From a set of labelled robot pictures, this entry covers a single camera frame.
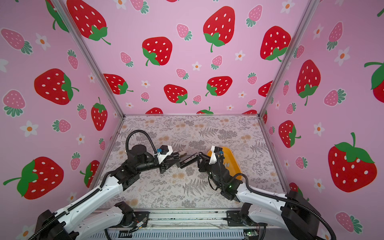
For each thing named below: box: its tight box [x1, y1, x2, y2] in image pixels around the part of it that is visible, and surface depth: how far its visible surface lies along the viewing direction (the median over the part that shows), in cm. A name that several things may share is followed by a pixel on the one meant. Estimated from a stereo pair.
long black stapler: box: [179, 152, 200, 169], surface depth 78 cm
